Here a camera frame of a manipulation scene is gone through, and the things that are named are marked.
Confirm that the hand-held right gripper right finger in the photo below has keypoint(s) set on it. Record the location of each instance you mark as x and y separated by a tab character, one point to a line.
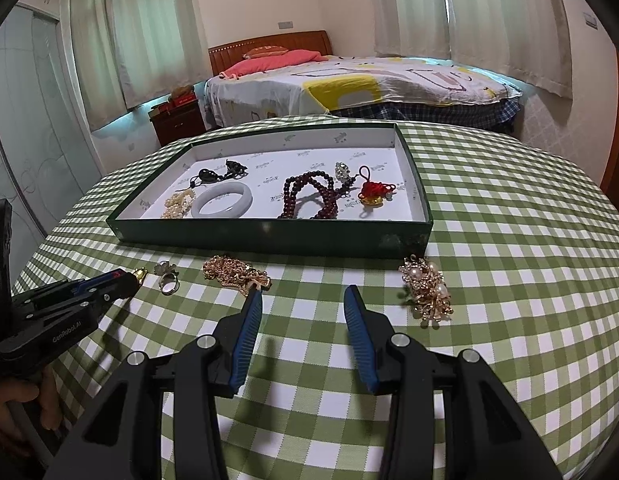
362	340

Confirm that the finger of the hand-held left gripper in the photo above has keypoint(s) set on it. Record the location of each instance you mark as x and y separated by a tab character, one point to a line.
114	292
97	282

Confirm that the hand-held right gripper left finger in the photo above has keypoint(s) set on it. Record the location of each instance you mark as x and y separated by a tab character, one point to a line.
247	340

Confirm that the small gold earring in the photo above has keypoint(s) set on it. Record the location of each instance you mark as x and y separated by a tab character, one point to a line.
139	275

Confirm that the green shallow cardboard box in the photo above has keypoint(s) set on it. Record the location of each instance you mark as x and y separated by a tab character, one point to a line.
269	235

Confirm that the white jade bangle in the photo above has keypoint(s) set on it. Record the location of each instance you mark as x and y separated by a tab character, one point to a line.
219	211

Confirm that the red knot charm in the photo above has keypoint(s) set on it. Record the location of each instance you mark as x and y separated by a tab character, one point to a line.
372	191

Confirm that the silver bead charm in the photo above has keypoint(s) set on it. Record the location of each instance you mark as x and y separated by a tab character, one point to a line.
342	172

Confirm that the person's left hand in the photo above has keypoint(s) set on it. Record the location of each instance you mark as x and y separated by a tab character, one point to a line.
4	405

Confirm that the gold pearl brooch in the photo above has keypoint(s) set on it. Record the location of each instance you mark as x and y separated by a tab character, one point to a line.
427	285

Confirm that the green checked tablecloth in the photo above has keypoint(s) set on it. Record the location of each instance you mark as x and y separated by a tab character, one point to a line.
489	260

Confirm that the dark wooden nightstand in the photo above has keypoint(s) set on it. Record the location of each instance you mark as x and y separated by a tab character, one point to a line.
179	122

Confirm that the glass sliding door wardrobe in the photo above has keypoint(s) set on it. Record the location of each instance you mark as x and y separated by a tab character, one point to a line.
34	110

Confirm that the red gift box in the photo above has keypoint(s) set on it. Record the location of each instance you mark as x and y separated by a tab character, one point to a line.
182	101

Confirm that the brown plush toy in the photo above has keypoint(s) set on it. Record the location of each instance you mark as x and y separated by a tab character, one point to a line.
182	91

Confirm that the white sheer curtain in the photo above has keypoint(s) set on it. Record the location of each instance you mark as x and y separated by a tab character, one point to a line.
159	30
94	45
504	25
412	5

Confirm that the bed with patterned sheet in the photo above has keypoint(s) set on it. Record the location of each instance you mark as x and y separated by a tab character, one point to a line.
389	85

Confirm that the pink pillow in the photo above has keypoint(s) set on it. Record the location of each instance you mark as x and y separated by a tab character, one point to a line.
269	62

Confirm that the orange cushion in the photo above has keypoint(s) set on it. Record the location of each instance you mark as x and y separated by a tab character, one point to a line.
267	51

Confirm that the brown wooden door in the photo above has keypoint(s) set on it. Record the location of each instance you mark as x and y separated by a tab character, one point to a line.
618	110

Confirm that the wall light switch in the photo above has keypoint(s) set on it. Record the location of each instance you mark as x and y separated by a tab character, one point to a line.
591	20

